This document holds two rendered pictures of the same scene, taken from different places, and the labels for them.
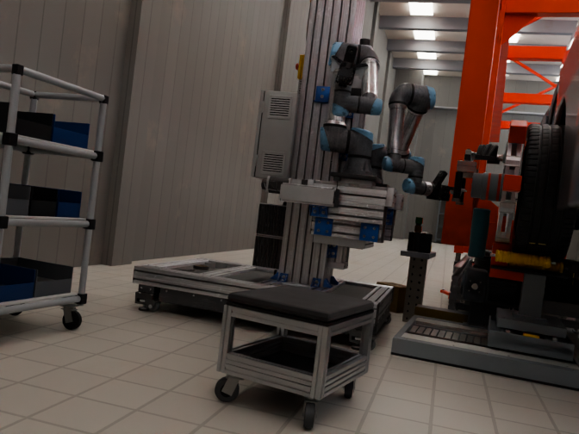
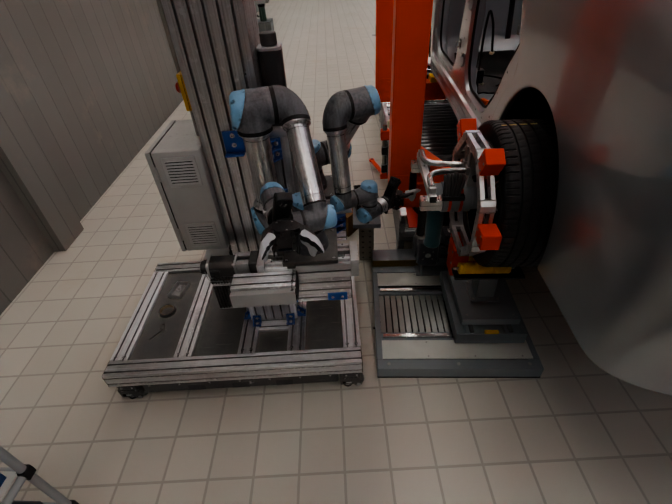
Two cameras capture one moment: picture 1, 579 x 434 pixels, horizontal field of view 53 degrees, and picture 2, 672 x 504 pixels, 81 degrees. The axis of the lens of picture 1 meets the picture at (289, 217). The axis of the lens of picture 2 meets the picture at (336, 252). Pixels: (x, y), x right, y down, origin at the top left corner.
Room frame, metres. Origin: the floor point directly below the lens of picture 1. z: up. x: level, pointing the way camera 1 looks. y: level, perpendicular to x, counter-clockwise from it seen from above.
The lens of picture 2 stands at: (1.57, -0.08, 1.82)
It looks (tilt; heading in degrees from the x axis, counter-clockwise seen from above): 39 degrees down; 345
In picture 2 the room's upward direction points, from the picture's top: 4 degrees counter-clockwise
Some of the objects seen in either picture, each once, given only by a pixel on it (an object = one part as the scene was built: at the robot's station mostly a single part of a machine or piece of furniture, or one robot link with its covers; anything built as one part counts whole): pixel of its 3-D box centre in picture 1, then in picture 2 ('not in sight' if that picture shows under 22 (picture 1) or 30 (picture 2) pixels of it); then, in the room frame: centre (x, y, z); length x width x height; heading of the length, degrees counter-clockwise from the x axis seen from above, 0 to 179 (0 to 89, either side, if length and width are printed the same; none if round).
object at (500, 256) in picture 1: (522, 258); (483, 267); (2.76, -1.13, 0.51); 0.29 x 0.06 x 0.06; 71
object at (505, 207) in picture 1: (508, 188); (468, 196); (2.90, -1.08, 0.85); 0.54 x 0.07 x 0.54; 161
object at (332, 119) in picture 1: (339, 97); (263, 168); (2.86, -0.17, 1.19); 0.15 x 0.12 x 0.55; 89
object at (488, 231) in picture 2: (512, 183); (487, 236); (2.60, -0.98, 0.85); 0.09 x 0.08 x 0.07; 161
